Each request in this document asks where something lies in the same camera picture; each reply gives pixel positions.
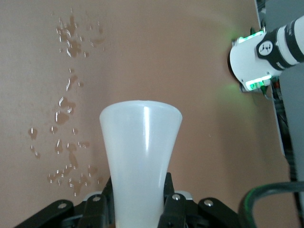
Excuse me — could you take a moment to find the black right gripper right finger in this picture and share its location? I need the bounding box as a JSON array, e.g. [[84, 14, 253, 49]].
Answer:
[[158, 172, 240, 228]]

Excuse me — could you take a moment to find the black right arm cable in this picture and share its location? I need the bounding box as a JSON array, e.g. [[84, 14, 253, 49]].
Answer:
[[238, 181, 304, 228]]

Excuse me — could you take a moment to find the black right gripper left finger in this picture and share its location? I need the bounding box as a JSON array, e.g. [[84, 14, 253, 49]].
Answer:
[[16, 177, 116, 228]]

